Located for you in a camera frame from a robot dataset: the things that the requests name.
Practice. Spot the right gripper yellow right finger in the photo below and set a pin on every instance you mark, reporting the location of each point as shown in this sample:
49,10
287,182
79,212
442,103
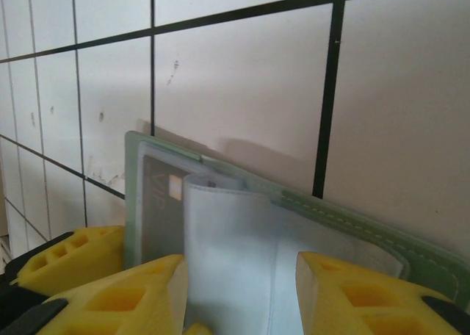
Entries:
367,305

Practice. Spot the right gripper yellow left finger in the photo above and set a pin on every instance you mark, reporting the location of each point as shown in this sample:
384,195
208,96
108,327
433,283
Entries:
121,302

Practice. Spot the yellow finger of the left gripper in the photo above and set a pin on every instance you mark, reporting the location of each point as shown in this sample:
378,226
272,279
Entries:
84,254

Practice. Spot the green card holder wallet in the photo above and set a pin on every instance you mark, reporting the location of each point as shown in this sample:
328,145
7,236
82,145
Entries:
330,210

